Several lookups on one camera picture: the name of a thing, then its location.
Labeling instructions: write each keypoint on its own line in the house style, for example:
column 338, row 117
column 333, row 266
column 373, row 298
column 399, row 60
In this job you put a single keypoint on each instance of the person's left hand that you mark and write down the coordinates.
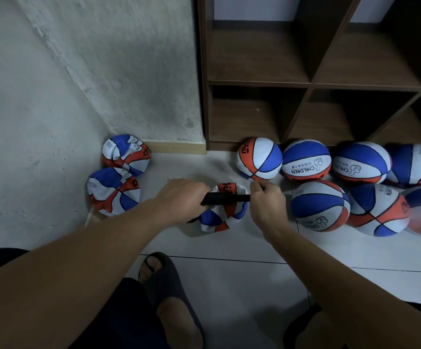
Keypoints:
column 183, row 201

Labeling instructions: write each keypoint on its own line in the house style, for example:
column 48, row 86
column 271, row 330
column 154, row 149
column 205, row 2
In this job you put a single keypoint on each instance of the person's right hand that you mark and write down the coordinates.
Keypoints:
column 270, row 208

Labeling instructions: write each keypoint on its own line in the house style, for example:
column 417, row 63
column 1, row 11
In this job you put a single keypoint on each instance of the brown wooden cubby shelf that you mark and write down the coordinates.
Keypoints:
column 265, row 65

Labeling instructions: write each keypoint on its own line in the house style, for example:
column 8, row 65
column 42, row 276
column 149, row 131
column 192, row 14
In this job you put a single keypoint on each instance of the black hand pump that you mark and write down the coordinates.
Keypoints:
column 221, row 198

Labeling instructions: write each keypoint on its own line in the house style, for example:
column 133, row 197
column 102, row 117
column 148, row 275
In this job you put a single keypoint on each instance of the black sandal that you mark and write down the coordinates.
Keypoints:
column 296, row 325
column 167, row 281

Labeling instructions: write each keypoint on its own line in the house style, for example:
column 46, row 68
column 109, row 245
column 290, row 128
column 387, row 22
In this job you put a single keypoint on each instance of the person's right forearm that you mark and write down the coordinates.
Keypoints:
column 356, row 298

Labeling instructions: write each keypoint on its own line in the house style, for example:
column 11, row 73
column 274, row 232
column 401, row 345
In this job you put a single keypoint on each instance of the person's left foot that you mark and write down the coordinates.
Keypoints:
column 178, row 325

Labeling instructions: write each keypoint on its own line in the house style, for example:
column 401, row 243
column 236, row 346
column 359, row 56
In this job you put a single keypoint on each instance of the person's left forearm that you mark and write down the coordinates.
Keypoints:
column 54, row 283

